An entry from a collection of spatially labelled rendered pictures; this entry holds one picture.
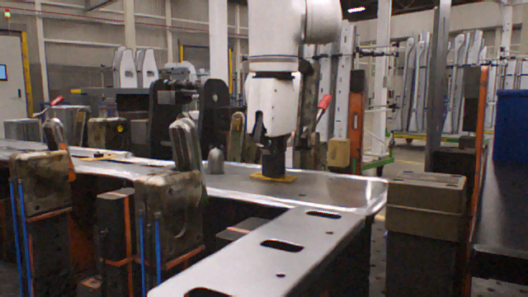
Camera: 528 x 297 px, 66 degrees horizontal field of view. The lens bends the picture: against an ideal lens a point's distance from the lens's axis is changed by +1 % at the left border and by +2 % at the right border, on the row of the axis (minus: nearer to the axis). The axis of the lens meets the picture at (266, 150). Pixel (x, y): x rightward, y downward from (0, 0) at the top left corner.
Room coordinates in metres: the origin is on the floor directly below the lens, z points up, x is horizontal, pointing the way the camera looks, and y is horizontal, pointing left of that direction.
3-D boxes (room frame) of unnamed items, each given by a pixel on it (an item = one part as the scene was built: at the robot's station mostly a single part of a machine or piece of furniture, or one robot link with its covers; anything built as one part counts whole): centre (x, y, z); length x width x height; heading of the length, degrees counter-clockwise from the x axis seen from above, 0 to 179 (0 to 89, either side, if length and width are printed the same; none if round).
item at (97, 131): (1.15, 0.46, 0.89); 0.13 x 0.11 x 0.38; 151
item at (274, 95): (0.70, -0.01, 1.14); 0.10 x 0.07 x 0.11; 151
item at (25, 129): (1.37, 0.83, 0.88); 0.11 x 0.10 x 0.36; 151
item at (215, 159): (0.77, 0.10, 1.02); 0.03 x 0.03 x 0.07
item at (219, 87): (1.06, 0.21, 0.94); 0.18 x 0.13 x 0.49; 61
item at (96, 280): (0.95, 0.39, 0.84); 0.13 x 0.05 x 0.29; 151
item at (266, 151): (0.68, 0.00, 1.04); 0.03 x 0.03 x 0.07; 61
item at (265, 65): (0.70, -0.01, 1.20); 0.09 x 0.08 x 0.03; 151
